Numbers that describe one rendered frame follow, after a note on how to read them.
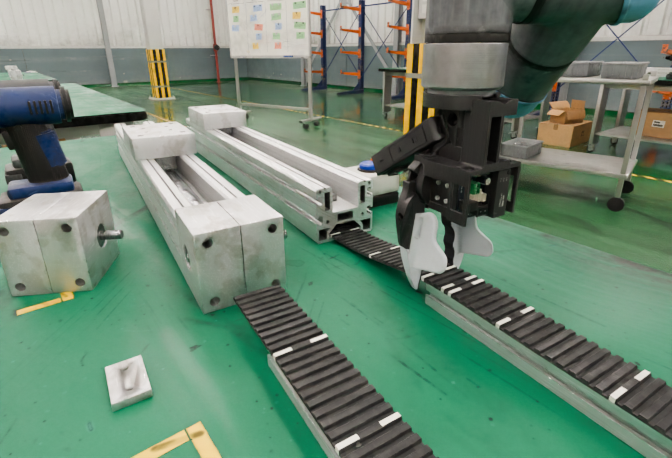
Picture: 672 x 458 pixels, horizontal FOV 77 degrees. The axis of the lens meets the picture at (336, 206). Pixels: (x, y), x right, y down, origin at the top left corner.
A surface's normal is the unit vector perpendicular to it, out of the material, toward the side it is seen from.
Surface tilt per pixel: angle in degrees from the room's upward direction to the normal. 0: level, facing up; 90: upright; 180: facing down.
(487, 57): 90
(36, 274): 90
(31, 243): 90
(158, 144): 90
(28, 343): 0
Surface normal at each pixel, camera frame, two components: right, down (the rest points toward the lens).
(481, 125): -0.86, 0.18
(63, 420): 0.00, -0.94
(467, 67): -0.22, 0.34
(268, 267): 0.51, 0.29
